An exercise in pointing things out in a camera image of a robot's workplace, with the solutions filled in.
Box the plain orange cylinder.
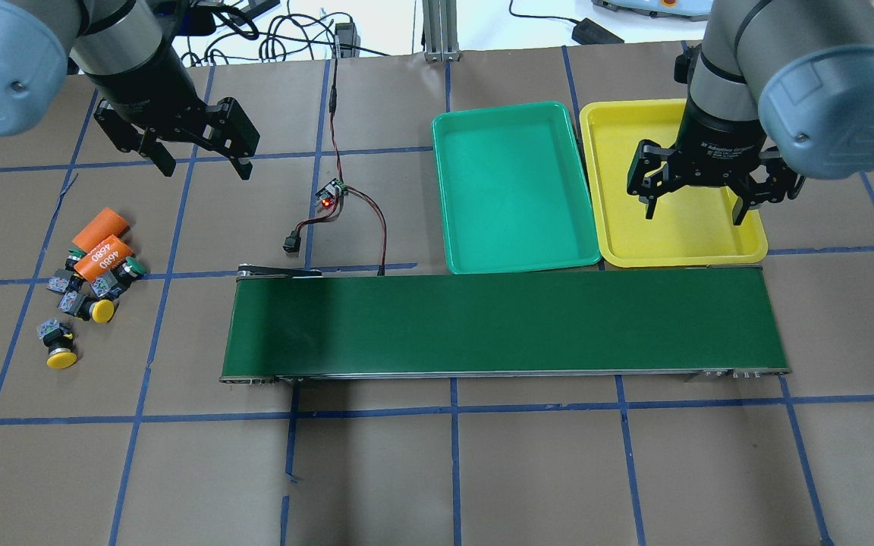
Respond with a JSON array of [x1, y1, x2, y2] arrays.
[[71, 207, 130, 253]]

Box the small controller circuit board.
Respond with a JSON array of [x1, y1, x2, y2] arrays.
[[315, 177, 349, 210]]

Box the aluminium frame post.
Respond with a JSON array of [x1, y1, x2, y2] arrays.
[[422, 0, 461, 63]]

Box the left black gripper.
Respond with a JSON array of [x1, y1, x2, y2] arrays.
[[93, 53, 260, 180]]

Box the yellow plastic tray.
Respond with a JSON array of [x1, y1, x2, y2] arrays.
[[579, 98, 768, 268]]

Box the green push button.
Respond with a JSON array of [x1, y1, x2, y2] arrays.
[[46, 249, 86, 295], [91, 256, 148, 300]]

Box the red black wire cable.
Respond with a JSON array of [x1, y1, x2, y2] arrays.
[[294, 45, 389, 275]]

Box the black switch connector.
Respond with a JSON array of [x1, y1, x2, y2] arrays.
[[282, 231, 301, 253]]

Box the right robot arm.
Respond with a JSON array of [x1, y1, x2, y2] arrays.
[[627, 1, 874, 225]]

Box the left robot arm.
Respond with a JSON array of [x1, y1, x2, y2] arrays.
[[0, 1, 260, 180]]

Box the green plastic tray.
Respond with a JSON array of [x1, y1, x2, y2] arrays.
[[432, 101, 601, 274]]

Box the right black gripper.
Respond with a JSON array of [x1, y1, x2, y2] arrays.
[[627, 102, 806, 227]]

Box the green conveyor belt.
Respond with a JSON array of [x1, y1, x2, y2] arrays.
[[221, 267, 790, 384]]

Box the black power adapter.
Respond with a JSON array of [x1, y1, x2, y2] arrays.
[[571, 18, 624, 45]]

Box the yellow push button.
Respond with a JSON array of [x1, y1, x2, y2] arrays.
[[36, 318, 77, 369], [58, 293, 117, 324]]

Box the orange cylinder marked 4680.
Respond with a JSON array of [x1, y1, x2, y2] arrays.
[[75, 235, 134, 283]]

